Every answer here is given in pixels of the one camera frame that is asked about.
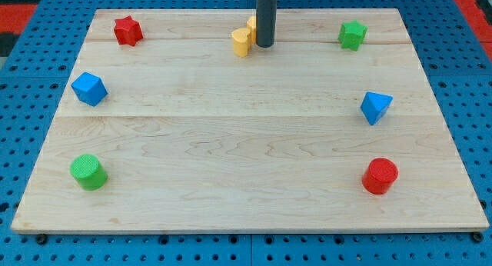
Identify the green star block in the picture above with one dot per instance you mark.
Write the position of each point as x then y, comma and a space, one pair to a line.
352, 35

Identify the red star block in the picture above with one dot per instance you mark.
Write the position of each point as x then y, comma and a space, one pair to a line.
128, 31

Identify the light wooden board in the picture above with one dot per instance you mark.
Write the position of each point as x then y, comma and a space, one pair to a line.
196, 140

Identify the yellow heart block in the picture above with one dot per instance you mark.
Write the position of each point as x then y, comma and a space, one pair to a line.
241, 41

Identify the yellow block behind rod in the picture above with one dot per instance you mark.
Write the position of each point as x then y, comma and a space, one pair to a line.
251, 25

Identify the blue triangular prism block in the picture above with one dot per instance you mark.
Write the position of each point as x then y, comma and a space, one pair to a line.
374, 106

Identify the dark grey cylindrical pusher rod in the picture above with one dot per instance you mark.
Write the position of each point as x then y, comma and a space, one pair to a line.
265, 22

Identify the red cylinder block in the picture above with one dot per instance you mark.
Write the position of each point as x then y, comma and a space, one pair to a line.
379, 176

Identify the blue cube block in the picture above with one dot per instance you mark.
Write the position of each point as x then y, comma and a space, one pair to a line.
89, 89

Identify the green cylinder block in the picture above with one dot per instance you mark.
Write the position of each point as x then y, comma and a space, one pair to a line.
87, 170

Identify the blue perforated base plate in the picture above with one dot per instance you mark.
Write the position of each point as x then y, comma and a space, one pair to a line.
37, 70

